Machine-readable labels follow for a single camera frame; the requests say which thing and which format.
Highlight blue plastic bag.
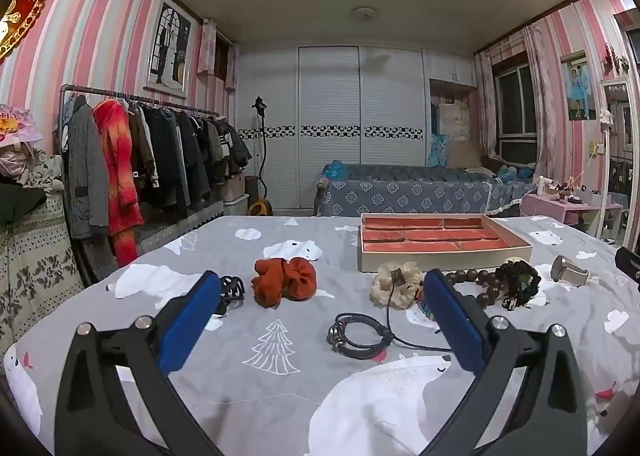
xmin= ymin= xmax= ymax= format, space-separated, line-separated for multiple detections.
xmin=322 ymin=161 xmax=351 ymax=182

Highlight orange fabric scrunchie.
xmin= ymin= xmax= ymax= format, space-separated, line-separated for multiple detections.
xmin=251 ymin=256 xmax=318 ymax=309

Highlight dark framed window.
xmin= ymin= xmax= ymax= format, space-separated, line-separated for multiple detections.
xmin=492 ymin=64 xmax=538 ymax=157

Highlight red gold wall ornament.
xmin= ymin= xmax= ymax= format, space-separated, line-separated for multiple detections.
xmin=0 ymin=0 xmax=51 ymax=62

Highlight wall poster of couple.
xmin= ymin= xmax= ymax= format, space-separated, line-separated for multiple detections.
xmin=560 ymin=51 xmax=598 ymax=121

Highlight white sliding door wardrobe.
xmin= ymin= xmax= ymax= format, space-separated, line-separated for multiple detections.
xmin=237 ymin=46 xmax=428 ymax=209

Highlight dark green scrunchie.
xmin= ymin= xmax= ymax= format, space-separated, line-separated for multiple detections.
xmin=495 ymin=259 xmax=543 ymax=312

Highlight small black hair claw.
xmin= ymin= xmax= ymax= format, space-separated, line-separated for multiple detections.
xmin=217 ymin=275 xmax=246 ymax=312

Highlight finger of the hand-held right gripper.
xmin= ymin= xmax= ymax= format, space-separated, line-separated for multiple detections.
xmin=614 ymin=246 xmax=640 ymax=283

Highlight black garment steamer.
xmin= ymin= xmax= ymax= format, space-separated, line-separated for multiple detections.
xmin=247 ymin=96 xmax=273 ymax=217

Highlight sofa with blue patterned cover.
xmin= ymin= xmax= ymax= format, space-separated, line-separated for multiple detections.
xmin=315 ymin=163 xmax=536 ymax=217

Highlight pink desk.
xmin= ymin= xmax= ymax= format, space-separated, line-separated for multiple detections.
xmin=520 ymin=191 xmax=623 ymax=227

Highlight blue patterned bag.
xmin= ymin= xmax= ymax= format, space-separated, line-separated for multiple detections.
xmin=430 ymin=133 xmax=451 ymax=167

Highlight pile of clothes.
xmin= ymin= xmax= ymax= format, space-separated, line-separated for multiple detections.
xmin=0 ymin=141 xmax=63 ymax=192

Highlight grey polar bear bedsheet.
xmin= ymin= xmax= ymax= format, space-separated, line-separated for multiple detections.
xmin=0 ymin=213 xmax=640 ymax=456

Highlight white overhead cabinet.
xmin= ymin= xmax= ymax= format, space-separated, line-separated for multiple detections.
xmin=427 ymin=51 xmax=476 ymax=87

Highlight black cord pendant necklace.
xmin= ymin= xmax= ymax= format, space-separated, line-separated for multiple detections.
xmin=385 ymin=267 xmax=453 ymax=353

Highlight framed wedding photo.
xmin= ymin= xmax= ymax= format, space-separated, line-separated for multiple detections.
xmin=145 ymin=0 xmax=193 ymax=98

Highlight floral patterned cloth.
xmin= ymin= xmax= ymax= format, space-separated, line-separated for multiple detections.
xmin=0 ymin=193 xmax=83 ymax=342

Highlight cream box tray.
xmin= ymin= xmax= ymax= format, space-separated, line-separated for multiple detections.
xmin=357 ymin=213 xmax=533 ymax=273

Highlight white storage box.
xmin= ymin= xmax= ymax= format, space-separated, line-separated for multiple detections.
xmin=220 ymin=176 xmax=251 ymax=217

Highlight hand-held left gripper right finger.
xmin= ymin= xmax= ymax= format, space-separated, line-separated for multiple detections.
xmin=422 ymin=269 xmax=601 ymax=456

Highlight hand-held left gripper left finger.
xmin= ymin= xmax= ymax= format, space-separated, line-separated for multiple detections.
xmin=54 ymin=270 xmax=226 ymax=456

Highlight pink patterned curtain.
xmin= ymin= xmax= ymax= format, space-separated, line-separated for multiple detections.
xmin=474 ymin=51 xmax=501 ymax=159
xmin=522 ymin=26 xmax=556 ymax=177

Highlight black cord bracelet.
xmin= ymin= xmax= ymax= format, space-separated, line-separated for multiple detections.
xmin=327 ymin=313 xmax=393 ymax=354

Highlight white framed standing mirror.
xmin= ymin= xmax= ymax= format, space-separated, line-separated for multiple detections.
xmin=597 ymin=79 xmax=632 ymax=237

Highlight row of hanging clothes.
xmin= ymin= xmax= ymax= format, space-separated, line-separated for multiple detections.
xmin=62 ymin=95 xmax=253 ymax=262

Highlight cream fabric scrunchie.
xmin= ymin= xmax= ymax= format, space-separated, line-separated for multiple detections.
xmin=370 ymin=261 xmax=426 ymax=311

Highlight metal clothes rack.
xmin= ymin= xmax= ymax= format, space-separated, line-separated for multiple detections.
xmin=59 ymin=84 xmax=221 ymax=237

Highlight colourful flower hair claw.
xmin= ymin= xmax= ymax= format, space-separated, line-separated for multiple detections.
xmin=416 ymin=287 xmax=437 ymax=323

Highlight brown wooden bead bracelet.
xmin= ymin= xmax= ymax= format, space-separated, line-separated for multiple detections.
xmin=444 ymin=269 xmax=506 ymax=309

